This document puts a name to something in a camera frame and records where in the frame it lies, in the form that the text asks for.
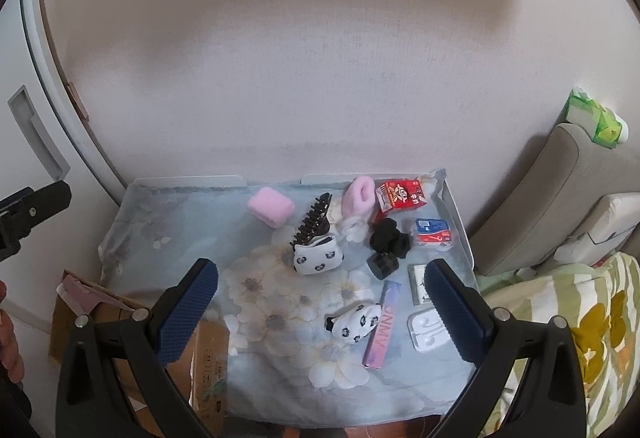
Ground small brown door latch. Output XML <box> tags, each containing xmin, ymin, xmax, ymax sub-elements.
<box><xmin>66</xmin><ymin>82</ymin><xmax>90</xmax><ymax>121</ymax></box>

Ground white panda pouch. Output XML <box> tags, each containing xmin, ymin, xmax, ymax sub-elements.
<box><xmin>292</xmin><ymin>234</ymin><xmax>346</xmax><ymax>276</ymax></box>
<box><xmin>325</xmin><ymin>300</ymin><xmax>383</xmax><ymax>345</ymax></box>

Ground brown cardboard box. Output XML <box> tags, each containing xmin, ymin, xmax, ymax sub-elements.
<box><xmin>49</xmin><ymin>269</ymin><xmax>233</xmax><ymax>438</ymax></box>

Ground grey cushion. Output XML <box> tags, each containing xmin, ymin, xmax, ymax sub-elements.
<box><xmin>472</xmin><ymin>123</ymin><xmax>613</xmax><ymax>277</ymax></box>

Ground long pink purple box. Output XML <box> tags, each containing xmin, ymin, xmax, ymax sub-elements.
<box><xmin>362</xmin><ymin>280</ymin><xmax>402</xmax><ymax>369</ymax></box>

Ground white card packet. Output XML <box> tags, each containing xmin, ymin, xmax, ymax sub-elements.
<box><xmin>407</xmin><ymin>263</ymin><xmax>436</xmax><ymax>305</ymax></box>

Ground white pillow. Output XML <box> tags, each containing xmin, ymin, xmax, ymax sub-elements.
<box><xmin>552</xmin><ymin>193</ymin><xmax>640</xmax><ymax>269</ymax></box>

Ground blue red white packet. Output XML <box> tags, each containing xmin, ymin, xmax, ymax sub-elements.
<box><xmin>415</xmin><ymin>218</ymin><xmax>453</xmax><ymax>251</ymax></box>

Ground pale blue floral cloth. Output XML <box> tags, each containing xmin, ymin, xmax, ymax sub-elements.
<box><xmin>98</xmin><ymin>168</ymin><xmax>481</xmax><ymax>431</ymax></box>

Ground red milk carton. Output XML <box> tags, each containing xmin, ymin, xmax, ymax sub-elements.
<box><xmin>375</xmin><ymin>178</ymin><xmax>428</xmax><ymax>213</ymax></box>

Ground black hair claw clip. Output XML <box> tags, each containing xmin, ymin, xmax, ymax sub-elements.
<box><xmin>290</xmin><ymin>192</ymin><xmax>333</xmax><ymax>249</ymax></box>

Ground person's left hand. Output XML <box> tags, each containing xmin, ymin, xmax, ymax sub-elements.
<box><xmin>0</xmin><ymin>280</ymin><xmax>25</xmax><ymax>384</ymax></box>

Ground white earphones in case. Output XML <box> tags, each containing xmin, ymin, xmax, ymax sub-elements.
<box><xmin>406</xmin><ymin>309</ymin><xmax>453</xmax><ymax>353</ymax></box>

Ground black scrunchie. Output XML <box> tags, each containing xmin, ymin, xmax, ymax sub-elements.
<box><xmin>370</xmin><ymin>218</ymin><xmax>412</xmax><ymax>253</ymax></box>

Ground green yellow floral blanket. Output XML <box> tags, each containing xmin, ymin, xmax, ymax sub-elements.
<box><xmin>480</xmin><ymin>252</ymin><xmax>640</xmax><ymax>438</ymax></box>

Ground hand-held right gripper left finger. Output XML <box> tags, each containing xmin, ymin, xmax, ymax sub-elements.
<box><xmin>56</xmin><ymin>258</ymin><xmax>221</xmax><ymax>438</ymax></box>

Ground white sliding door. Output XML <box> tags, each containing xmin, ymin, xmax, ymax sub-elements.
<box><xmin>0</xmin><ymin>0</ymin><xmax>126</xmax><ymax>319</ymax></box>

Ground pink fluffy scrunchie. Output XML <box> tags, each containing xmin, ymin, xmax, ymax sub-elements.
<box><xmin>341</xmin><ymin>176</ymin><xmax>378</xmax><ymax>221</ymax></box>

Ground white flower hair tie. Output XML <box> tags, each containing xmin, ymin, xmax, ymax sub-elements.
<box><xmin>341</xmin><ymin>216</ymin><xmax>371</xmax><ymax>243</ymax></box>

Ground pink paper packet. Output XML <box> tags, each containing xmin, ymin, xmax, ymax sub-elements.
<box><xmin>57</xmin><ymin>280</ymin><xmax>118</xmax><ymax>316</ymax></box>

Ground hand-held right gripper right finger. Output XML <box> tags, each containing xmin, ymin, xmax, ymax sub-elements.
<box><xmin>424</xmin><ymin>259</ymin><xmax>587</xmax><ymax>438</ymax></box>

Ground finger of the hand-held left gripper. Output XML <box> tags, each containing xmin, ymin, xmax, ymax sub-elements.
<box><xmin>0</xmin><ymin>180</ymin><xmax>72</xmax><ymax>261</ymax></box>

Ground green tissue pack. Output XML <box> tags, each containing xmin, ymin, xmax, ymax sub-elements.
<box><xmin>565</xmin><ymin>88</ymin><xmax>628</xmax><ymax>149</ymax></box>

